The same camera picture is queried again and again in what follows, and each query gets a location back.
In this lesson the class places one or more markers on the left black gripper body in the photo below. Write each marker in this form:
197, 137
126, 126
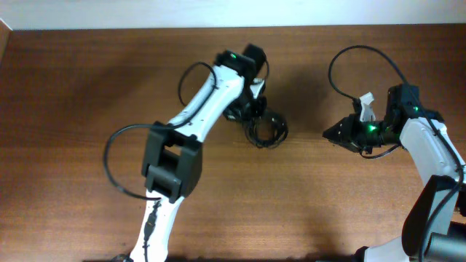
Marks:
248, 110

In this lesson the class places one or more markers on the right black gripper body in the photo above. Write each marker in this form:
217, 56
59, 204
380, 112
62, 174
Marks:
372, 133

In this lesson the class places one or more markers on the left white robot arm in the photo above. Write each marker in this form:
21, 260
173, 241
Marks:
172, 161

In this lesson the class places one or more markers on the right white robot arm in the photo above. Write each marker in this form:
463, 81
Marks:
429, 233

